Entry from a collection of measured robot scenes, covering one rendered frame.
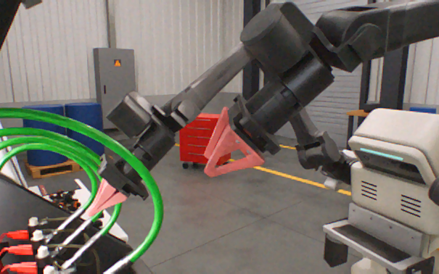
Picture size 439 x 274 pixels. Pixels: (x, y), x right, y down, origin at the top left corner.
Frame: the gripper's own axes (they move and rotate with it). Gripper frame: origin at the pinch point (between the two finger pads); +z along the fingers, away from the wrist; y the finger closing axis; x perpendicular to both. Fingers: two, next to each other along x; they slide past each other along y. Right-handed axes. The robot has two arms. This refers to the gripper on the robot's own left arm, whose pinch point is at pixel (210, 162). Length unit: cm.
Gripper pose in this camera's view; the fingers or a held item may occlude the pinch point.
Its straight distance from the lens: 45.8
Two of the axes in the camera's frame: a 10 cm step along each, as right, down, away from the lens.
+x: 7.0, 6.4, 3.1
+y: 0.4, 4.0, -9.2
